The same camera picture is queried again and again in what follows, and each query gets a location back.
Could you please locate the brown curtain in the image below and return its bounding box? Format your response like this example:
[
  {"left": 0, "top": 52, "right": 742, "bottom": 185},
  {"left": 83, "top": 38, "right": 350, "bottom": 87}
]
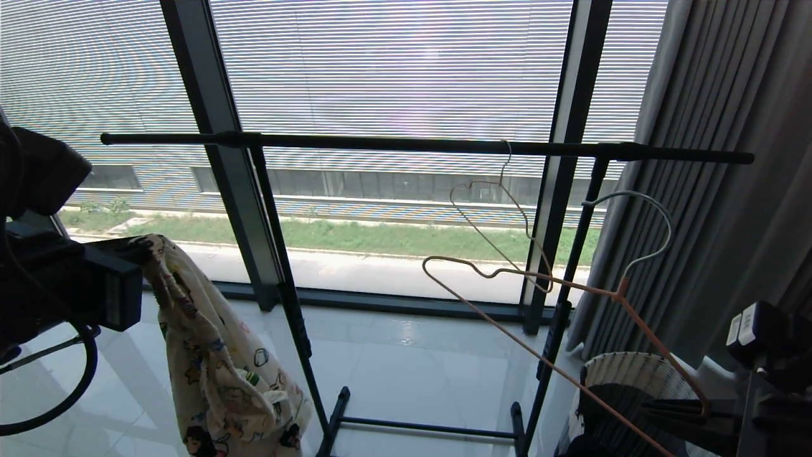
[{"left": 565, "top": 0, "right": 812, "bottom": 381}]

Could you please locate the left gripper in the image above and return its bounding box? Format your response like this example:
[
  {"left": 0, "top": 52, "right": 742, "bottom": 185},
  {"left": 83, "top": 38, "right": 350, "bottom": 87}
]
[{"left": 0, "top": 219, "right": 143, "bottom": 348}]

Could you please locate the black clothes rack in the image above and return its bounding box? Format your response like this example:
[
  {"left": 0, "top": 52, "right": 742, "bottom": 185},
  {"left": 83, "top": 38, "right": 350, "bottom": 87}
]
[{"left": 100, "top": 131, "right": 756, "bottom": 457}]

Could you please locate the thin black cable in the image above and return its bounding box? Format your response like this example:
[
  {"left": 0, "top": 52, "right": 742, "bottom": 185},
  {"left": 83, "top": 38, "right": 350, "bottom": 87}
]
[{"left": 0, "top": 326, "right": 102, "bottom": 376}]

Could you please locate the white laundry basket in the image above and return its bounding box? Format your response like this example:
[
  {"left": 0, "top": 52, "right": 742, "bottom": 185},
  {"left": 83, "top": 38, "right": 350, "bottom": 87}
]
[{"left": 558, "top": 352, "right": 711, "bottom": 457}]

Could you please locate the pink clothes hanger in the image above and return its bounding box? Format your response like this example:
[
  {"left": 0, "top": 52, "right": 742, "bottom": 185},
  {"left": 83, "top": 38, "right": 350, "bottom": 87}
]
[
  {"left": 422, "top": 190, "right": 711, "bottom": 457},
  {"left": 449, "top": 141, "right": 554, "bottom": 294}
]

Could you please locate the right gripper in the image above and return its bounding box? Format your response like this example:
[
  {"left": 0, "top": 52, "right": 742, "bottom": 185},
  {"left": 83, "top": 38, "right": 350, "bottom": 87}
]
[{"left": 739, "top": 368, "right": 812, "bottom": 457}]

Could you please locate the cream printed garment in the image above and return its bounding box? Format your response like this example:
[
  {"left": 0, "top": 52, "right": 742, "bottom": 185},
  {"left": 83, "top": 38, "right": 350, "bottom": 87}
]
[{"left": 130, "top": 234, "right": 313, "bottom": 457}]

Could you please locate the window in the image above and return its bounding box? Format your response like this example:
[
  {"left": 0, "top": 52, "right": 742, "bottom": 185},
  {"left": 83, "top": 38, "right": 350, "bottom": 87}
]
[{"left": 0, "top": 0, "right": 670, "bottom": 335}]

